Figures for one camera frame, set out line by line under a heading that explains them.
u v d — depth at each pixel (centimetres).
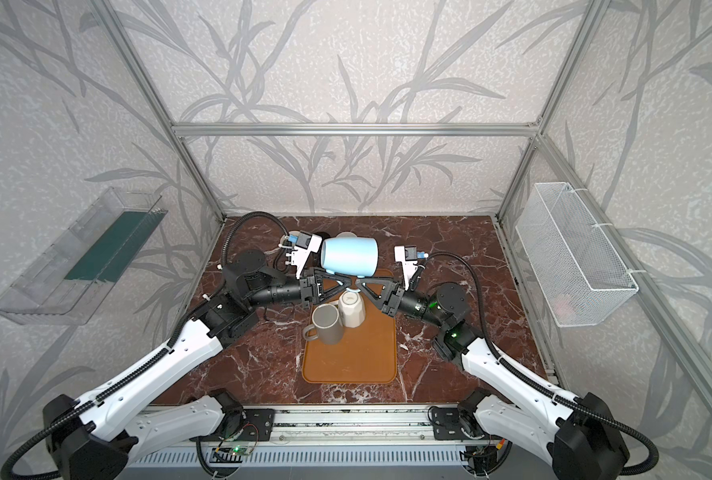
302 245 57
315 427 75
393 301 57
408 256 60
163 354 45
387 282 60
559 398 43
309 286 56
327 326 79
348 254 59
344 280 60
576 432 39
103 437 40
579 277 60
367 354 84
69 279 64
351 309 84
